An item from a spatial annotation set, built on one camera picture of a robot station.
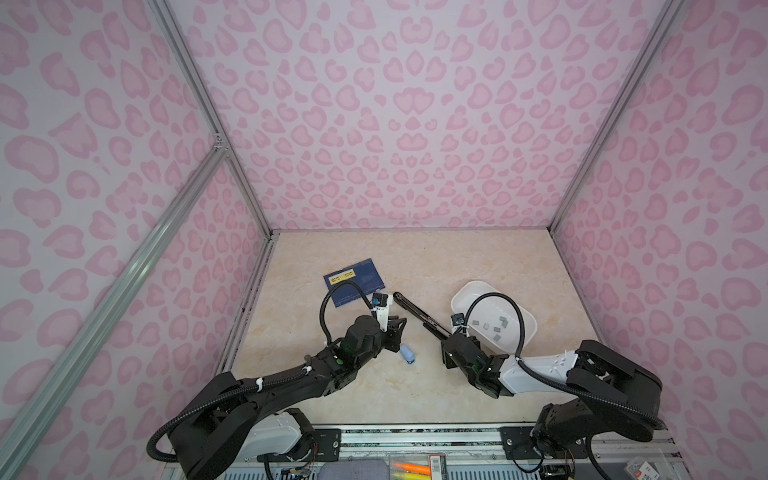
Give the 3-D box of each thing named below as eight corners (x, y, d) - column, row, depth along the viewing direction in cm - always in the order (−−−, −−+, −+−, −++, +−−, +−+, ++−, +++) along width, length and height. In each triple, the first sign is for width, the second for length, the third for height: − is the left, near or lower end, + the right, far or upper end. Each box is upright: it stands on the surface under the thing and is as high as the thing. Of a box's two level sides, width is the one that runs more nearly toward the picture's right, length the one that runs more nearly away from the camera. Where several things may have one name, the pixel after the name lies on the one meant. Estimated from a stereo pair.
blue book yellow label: (335, 307, 101) (334, 304, 99) (324, 279, 108) (322, 276, 107) (384, 287, 106) (384, 284, 104) (370, 261, 113) (370, 258, 112)
